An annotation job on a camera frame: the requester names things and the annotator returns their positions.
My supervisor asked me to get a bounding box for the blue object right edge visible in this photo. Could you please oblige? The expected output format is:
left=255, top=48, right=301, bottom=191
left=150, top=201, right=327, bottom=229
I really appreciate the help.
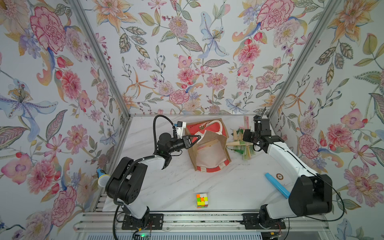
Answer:
left=265, top=173, right=290, bottom=199

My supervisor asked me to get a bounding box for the red burlap tote bag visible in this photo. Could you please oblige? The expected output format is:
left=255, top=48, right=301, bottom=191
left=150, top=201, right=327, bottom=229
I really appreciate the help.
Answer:
left=186, top=119, right=232, bottom=173

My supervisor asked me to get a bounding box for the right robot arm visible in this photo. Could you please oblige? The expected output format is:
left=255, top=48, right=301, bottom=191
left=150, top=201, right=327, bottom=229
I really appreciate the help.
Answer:
left=243, top=115, right=333, bottom=221

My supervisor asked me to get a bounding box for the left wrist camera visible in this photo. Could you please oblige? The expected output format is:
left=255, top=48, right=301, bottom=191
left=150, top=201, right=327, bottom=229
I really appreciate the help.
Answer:
left=175, top=121, right=187, bottom=139

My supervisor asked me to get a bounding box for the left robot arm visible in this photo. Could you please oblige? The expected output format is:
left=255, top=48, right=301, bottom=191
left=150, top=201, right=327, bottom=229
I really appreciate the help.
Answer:
left=105, top=133, right=202, bottom=220

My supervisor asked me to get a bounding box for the patterned paper cup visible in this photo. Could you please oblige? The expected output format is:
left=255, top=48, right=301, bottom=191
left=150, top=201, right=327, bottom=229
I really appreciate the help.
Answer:
left=97, top=169, right=111, bottom=188

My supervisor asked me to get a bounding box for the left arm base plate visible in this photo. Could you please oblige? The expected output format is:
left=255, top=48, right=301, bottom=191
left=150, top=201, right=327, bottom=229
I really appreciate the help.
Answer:
left=122, top=214, right=164, bottom=230

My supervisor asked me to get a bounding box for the pink green folding fan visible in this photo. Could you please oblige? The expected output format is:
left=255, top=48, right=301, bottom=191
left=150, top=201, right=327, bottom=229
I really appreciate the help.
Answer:
left=244, top=116, right=250, bottom=130

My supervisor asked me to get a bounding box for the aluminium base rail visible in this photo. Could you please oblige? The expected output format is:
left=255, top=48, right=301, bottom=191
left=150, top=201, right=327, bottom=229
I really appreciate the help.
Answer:
left=74, top=211, right=330, bottom=233

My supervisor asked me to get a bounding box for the rubik's cube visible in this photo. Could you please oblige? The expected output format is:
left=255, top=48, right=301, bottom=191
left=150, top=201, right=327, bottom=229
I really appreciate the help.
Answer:
left=196, top=193, right=209, bottom=208

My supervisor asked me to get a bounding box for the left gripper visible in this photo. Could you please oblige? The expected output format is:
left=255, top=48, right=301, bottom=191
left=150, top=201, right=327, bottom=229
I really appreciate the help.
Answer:
left=165, top=136, right=200, bottom=155

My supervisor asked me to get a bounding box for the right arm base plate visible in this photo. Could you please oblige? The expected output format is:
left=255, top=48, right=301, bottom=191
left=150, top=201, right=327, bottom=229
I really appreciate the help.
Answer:
left=242, top=213, right=287, bottom=230

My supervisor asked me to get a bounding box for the black corrugated cable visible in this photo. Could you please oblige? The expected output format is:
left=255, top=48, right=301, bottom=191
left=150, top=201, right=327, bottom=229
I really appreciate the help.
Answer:
left=112, top=114, right=176, bottom=240

